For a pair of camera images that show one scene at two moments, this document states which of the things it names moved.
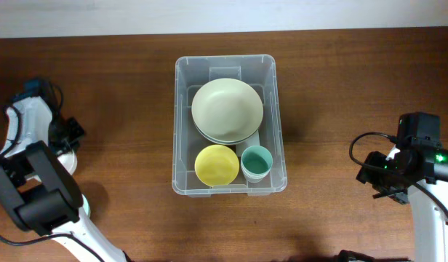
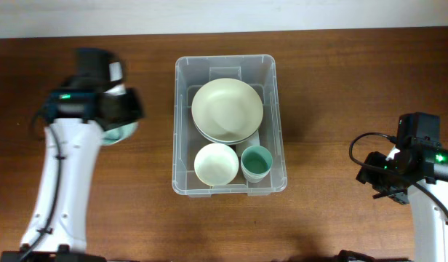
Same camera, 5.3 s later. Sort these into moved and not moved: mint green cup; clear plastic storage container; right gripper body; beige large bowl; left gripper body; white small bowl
Moved: left gripper body; white small bowl
Not moved: clear plastic storage container; right gripper body; beige large bowl; mint green cup
